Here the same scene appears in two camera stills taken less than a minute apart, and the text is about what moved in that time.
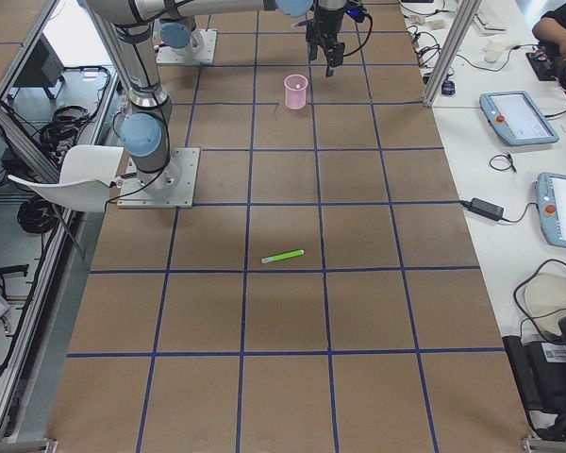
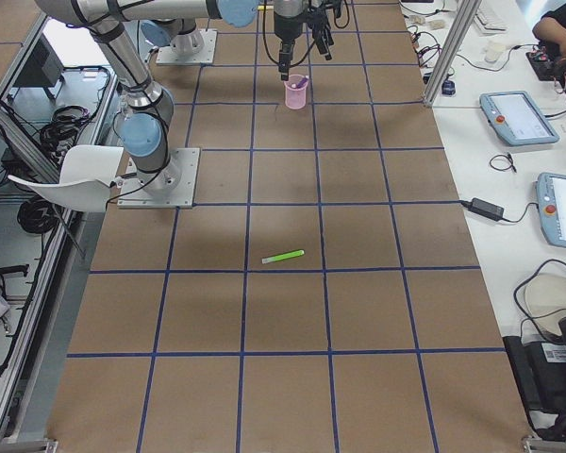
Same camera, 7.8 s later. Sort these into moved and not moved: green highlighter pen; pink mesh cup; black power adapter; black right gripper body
Moved: black right gripper body
Not moved: black power adapter; pink mesh cup; green highlighter pen
